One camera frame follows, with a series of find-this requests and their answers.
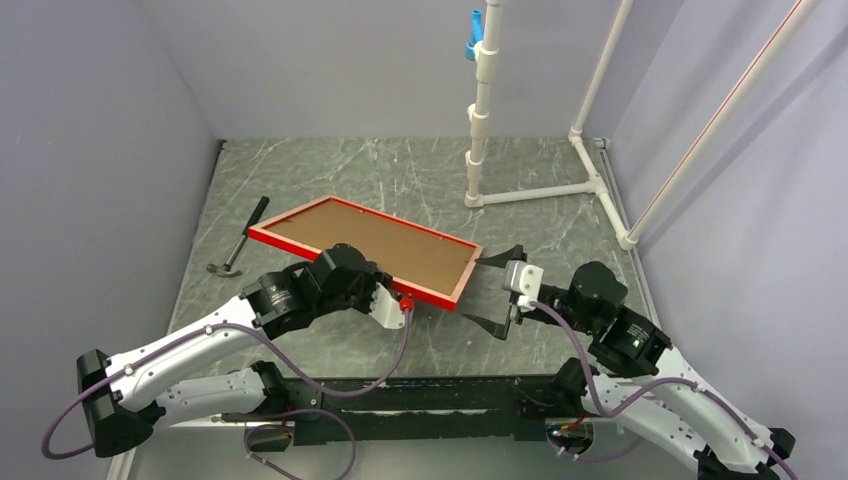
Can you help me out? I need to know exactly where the blue pipe fitting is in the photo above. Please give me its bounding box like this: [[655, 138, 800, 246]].
[[465, 9, 484, 62]]

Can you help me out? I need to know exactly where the brown cardboard backing board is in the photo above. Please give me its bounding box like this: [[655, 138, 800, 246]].
[[264, 200, 478, 296]]

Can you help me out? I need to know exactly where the aluminium extrusion frame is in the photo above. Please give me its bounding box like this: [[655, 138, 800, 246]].
[[105, 142, 727, 480]]

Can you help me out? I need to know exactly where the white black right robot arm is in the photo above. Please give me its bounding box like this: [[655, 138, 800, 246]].
[[473, 245, 798, 479]]

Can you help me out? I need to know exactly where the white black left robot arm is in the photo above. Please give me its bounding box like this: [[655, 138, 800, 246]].
[[76, 244, 414, 458]]

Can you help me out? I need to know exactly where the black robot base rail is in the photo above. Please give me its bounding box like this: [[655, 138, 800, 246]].
[[221, 374, 617, 446]]

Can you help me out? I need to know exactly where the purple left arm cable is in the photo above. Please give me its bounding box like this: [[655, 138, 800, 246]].
[[40, 305, 415, 480]]

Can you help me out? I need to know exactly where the black handled hammer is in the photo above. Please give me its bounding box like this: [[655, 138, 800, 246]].
[[206, 196, 270, 278]]

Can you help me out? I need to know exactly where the white PVC pipe stand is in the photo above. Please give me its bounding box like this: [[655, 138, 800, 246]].
[[462, 1, 646, 250]]

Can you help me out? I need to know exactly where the red picture frame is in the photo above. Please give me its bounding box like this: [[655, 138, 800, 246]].
[[246, 194, 485, 313]]

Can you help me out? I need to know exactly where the white pole with red stripe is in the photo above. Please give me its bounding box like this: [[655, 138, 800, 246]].
[[619, 0, 820, 250]]

